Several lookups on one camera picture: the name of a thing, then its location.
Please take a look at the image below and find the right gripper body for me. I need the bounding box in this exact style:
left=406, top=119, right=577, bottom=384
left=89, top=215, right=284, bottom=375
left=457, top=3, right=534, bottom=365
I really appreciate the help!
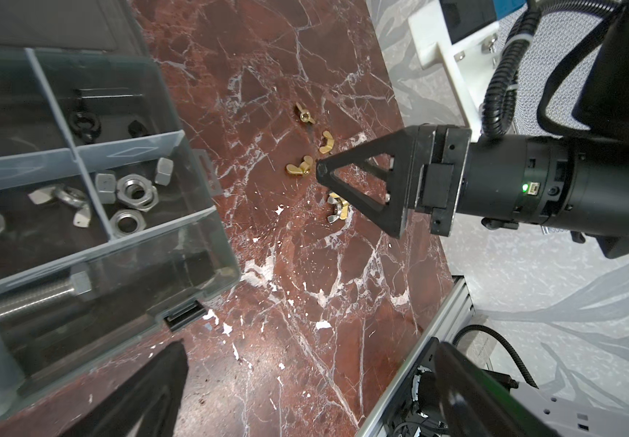
left=413, top=125, right=472, bottom=237

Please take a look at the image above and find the black wing nut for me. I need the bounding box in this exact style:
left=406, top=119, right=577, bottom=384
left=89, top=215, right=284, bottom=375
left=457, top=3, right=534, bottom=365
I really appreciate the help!
left=68, top=98, right=102, bottom=145

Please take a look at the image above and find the steel wing nut lower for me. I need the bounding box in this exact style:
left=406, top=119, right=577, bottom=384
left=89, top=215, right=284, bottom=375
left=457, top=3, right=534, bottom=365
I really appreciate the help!
left=327, top=196, right=344, bottom=224

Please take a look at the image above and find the small black hex nut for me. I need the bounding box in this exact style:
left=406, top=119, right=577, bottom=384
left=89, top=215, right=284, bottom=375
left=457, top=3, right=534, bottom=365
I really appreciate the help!
left=127, top=119, right=150, bottom=138

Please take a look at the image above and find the brass wing nut right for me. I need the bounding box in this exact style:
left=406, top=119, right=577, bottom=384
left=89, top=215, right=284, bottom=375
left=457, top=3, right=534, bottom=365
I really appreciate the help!
left=327, top=192, right=350, bottom=223

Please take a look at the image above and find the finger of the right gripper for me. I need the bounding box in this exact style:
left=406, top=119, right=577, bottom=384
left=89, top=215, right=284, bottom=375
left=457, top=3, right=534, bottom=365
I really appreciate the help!
left=316, top=127, right=436, bottom=239

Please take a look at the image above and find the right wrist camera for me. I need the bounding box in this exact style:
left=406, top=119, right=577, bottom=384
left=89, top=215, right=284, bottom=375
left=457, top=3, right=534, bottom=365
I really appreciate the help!
left=407, top=0, right=525, bottom=140

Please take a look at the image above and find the brass wing nut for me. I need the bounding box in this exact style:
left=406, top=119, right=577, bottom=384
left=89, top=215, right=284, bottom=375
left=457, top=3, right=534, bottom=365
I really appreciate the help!
left=285, top=156, right=315, bottom=176
left=327, top=192, right=350, bottom=223
left=296, top=102, right=316, bottom=125
left=318, top=130, right=335, bottom=155

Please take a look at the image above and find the brass wing nut far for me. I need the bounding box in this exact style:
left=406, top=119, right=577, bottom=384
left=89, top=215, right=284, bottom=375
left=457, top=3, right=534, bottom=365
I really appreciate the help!
left=296, top=102, right=316, bottom=125

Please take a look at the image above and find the brass wing nut bottom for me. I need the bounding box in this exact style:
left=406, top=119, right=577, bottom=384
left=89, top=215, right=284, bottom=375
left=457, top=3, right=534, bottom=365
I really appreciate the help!
left=318, top=130, right=335, bottom=155

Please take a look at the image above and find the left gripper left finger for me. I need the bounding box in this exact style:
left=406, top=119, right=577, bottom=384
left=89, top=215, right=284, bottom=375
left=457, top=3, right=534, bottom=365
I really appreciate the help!
left=63, top=342, right=189, bottom=436

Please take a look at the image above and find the brass wing nut left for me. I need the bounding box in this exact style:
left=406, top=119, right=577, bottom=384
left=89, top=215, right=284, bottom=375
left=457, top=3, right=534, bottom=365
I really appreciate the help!
left=285, top=156, right=315, bottom=176

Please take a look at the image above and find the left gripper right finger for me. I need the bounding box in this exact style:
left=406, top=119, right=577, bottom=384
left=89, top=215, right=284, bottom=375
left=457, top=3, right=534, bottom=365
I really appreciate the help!
left=434, top=342, right=558, bottom=437

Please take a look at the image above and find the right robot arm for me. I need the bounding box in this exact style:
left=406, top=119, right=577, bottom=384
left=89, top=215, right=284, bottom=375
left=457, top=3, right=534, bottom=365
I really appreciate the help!
left=316, top=1, right=629, bottom=260

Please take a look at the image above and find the grey plastic organizer box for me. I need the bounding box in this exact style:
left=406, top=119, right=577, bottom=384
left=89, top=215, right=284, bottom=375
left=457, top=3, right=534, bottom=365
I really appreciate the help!
left=0, top=1, right=241, bottom=422

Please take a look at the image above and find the steel hex nut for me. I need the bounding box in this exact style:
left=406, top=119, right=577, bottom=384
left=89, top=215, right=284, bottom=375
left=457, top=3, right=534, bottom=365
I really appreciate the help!
left=154, top=158, right=174, bottom=187
left=116, top=174, right=159, bottom=212
left=94, top=172, right=117, bottom=205
left=110, top=209, right=147, bottom=238

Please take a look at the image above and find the steel hex bolt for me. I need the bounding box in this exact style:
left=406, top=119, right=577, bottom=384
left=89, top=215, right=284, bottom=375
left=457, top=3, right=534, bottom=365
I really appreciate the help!
left=0, top=271, right=92, bottom=322

